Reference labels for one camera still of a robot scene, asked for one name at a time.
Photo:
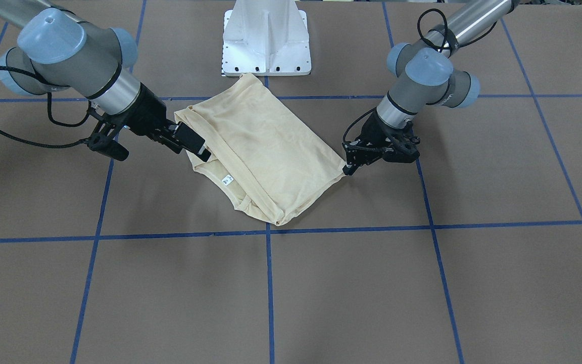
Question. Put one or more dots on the brown paper table cover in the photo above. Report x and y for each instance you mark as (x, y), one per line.
(473, 254)

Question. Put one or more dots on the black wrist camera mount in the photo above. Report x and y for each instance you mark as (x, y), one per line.
(403, 144)
(102, 139)

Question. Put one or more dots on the beige long-sleeve printed shirt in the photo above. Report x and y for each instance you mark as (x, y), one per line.
(267, 161)

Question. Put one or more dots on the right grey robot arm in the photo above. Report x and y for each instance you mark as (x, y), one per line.
(58, 50)

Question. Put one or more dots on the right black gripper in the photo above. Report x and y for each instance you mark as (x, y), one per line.
(148, 113)

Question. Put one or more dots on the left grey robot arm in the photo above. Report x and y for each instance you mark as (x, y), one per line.
(425, 76)

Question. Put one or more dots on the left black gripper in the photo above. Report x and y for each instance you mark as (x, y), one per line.
(375, 132)

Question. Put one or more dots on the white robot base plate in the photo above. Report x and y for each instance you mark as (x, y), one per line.
(265, 38)

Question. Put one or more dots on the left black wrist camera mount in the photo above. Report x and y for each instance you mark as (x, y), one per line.
(403, 144)

